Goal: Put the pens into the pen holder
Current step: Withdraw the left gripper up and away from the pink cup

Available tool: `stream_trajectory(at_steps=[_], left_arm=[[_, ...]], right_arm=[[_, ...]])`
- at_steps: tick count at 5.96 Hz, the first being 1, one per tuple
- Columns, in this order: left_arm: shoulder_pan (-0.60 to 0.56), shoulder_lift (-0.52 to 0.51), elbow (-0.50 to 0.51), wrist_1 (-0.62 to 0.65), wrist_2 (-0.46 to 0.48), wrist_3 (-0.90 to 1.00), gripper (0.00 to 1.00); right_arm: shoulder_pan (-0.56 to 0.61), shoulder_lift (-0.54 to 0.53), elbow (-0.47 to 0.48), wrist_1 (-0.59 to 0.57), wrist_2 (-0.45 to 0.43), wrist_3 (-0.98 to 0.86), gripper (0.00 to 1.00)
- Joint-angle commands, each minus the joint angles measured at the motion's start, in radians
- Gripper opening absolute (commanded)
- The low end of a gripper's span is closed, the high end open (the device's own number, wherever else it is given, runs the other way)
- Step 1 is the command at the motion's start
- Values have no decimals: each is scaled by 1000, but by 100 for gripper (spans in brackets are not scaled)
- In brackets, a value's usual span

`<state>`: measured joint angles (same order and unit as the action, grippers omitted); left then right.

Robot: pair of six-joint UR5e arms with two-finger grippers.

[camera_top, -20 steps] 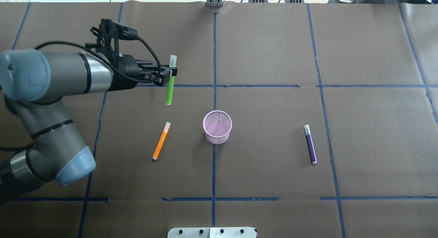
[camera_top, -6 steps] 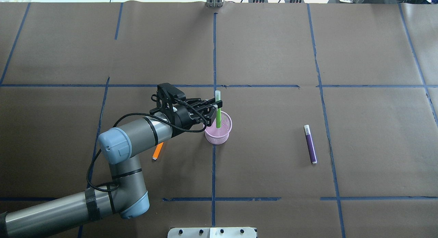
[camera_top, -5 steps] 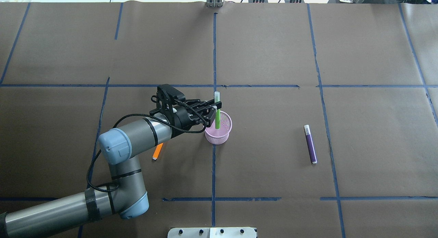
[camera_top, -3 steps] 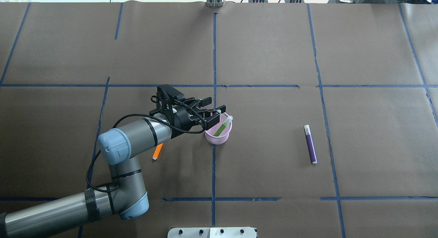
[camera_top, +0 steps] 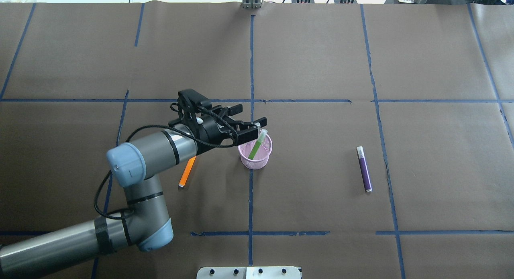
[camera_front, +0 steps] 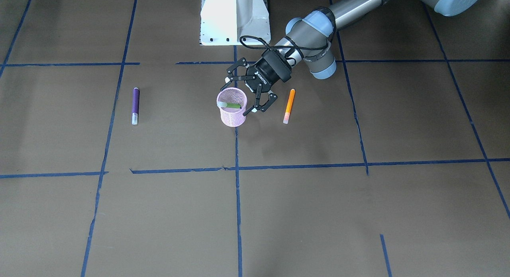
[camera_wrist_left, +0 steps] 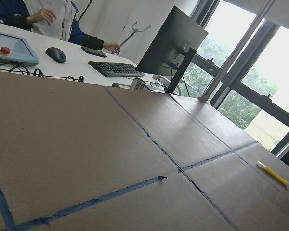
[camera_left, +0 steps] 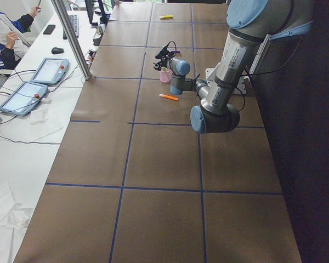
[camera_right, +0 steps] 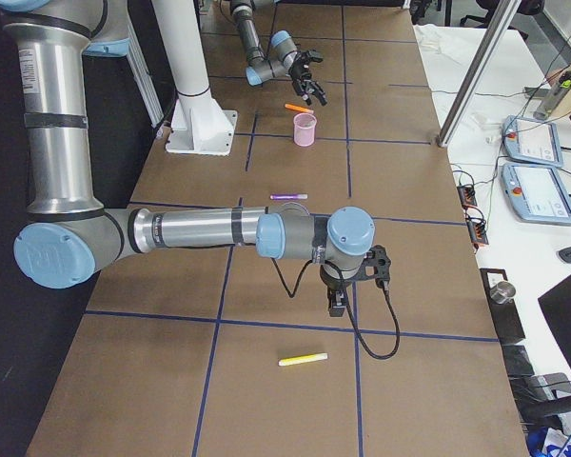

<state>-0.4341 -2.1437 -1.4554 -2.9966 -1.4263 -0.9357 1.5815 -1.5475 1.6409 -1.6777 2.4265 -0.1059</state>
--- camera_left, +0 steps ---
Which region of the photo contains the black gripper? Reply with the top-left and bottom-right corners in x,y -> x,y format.
153,46 -> 173,71

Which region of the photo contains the orange highlighter pen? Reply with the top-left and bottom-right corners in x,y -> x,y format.
159,94 -> 179,101

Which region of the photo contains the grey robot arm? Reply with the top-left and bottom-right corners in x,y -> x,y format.
153,1 -> 315,134

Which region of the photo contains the pink mesh pen holder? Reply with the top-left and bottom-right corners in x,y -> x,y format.
160,67 -> 172,83

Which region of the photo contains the black keyboard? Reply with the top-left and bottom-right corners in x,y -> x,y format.
68,14 -> 80,38

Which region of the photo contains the black computer mouse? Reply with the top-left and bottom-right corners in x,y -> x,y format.
51,47 -> 64,54

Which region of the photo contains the upper teach pendant tablet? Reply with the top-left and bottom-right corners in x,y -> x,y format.
30,58 -> 69,85

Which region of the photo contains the teach pendant tablet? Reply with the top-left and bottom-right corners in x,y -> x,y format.
0,81 -> 48,116
30,58 -> 69,85

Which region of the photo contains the black smartphone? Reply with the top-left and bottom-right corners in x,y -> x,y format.
43,24 -> 56,35

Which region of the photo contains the white desk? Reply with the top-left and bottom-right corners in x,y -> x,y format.
0,0 -> 118,263

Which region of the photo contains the lower teach pendant tablet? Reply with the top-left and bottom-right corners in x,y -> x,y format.
0,81 -> 48,116

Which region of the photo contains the seated person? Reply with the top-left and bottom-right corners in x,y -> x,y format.
0,6 -> 41,70

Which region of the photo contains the crumpled white plastic sheet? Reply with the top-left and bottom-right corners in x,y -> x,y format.
0,184 -> 33,262

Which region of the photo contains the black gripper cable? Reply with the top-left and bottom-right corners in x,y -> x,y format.
164,41 -> 177,55

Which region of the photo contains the aluminium frame post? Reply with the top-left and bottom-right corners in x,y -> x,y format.
52,1 -> 95,81

